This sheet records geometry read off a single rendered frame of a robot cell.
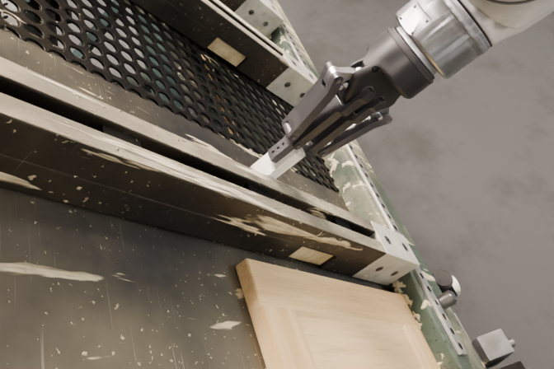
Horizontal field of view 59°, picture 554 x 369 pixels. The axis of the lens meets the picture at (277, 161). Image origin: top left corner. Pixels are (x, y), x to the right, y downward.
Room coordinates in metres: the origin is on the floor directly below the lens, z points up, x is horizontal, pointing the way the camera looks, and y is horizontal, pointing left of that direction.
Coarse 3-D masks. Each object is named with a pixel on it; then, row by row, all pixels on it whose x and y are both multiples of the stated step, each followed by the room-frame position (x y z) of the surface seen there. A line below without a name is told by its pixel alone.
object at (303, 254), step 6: (294, 252) 0.29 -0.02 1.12; (300, 252) 0.29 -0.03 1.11; (306, 252) 0.30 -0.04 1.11; (312, 252) 0.30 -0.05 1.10; (318, 252) 0.30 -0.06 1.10; (294, 258) 0.29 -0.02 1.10; (300, 258) 0.29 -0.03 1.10; (306, 258) 0.30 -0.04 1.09; (312, 258) 0.30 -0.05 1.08; (318, 258) 0.30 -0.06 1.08; (324, 258) 0.31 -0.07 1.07; (318, 264) 0.30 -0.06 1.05
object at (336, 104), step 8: (368, 88) 0.38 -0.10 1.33; (336, 96) 0.39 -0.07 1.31; (360, 96) 0.37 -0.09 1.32; (368, 96) 0.37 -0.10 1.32; (328, 104) 0.38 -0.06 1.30; (336, 104) 0.38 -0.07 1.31; (352, 104) 0.37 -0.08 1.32; (360, 104) 0.37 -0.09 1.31; (328, 112) 0.37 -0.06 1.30; (336, 112) 0.37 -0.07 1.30; (344, 112) 0.37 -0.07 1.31; (320, 120) 0.37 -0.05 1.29; (328, 120) 0.37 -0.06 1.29; (312, 128) 0.36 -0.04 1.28; (320, 128) 0.36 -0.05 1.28; (304, 136) 0.36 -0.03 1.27; (312, 136) 0.36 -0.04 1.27; (296, 144) 0.35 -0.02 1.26; (304, 144) 0.36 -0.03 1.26
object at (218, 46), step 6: (216, 42) 0.71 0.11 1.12; (222, 42) 0.71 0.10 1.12; (210, 48) 0.71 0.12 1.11; (216, 48) 0.71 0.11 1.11; (222, 48) 0.71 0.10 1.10; (228, 48) 0.72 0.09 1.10; (222, 54) 0.71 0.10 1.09; (228, 54) 0.72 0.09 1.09; (234, 54) 0.72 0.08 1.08; (240, 54) 0.72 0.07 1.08; (228, 60) 0.72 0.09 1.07; (234, 60) 0.72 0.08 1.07; (240, 60) 0.72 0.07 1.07
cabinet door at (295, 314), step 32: (256, 288) 0.21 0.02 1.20; (288, 288) 0.23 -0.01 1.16; (320, 288) 0.25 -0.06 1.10; (352, 288) 0.28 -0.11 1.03; (256, 320) 0.17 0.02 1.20; (288, 320) 0.18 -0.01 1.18; (320, 320) 0.20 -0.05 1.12; (352, 320) 0.22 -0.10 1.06; (384, 320) 0.25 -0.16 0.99; (288, 352) 0.15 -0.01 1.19; (320, 352) 0.16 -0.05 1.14; (352, 352) 0.18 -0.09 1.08; (384, 352) 0.20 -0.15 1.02; (416, 352) 0.22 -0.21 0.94
